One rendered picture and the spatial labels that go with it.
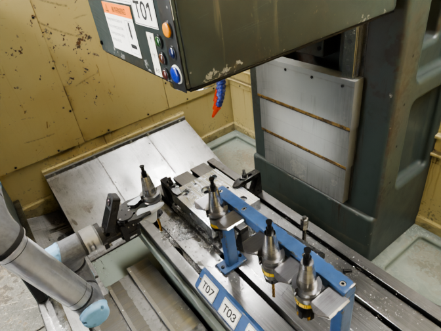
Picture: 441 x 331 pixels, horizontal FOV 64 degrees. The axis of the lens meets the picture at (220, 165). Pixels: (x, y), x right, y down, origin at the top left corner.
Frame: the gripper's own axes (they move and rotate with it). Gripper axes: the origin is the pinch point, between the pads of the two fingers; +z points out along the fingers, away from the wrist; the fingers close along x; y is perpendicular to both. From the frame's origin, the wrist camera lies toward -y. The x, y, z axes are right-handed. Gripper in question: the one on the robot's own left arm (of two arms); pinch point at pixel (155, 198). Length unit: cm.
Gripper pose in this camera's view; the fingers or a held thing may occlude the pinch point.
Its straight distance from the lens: 115.0
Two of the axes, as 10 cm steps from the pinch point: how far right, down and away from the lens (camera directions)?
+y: 1.3, 8.1, 5.7
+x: 5.9, 4.0, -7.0
